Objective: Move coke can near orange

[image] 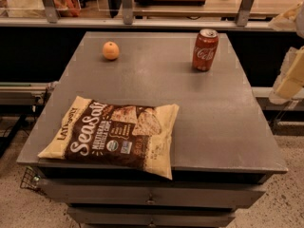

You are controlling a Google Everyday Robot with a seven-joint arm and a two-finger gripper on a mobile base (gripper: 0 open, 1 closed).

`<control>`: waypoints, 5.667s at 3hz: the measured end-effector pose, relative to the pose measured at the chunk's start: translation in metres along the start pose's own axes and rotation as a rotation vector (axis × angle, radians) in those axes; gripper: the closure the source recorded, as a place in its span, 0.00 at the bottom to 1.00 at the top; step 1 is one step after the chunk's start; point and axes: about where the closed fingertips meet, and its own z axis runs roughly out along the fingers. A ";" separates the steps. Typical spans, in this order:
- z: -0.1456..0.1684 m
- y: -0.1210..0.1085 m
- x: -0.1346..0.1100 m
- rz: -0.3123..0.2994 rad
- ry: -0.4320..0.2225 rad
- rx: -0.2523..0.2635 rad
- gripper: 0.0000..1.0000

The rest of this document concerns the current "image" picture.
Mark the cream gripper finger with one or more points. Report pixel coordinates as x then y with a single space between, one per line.
291 78

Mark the red coke can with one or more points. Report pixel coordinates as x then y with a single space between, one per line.
205 49

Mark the grey drawer cabinet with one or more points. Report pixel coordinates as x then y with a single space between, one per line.
222 152

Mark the orange fruit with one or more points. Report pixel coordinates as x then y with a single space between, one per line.
111 51

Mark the sea salt tortilla chips bag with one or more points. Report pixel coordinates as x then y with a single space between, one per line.
125 135

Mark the orange snack bag background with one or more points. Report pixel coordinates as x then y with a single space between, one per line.
67 8

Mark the metal counter rail frame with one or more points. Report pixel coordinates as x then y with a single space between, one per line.
215 14

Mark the wire basket on floor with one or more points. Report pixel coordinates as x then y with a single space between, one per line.
30 180

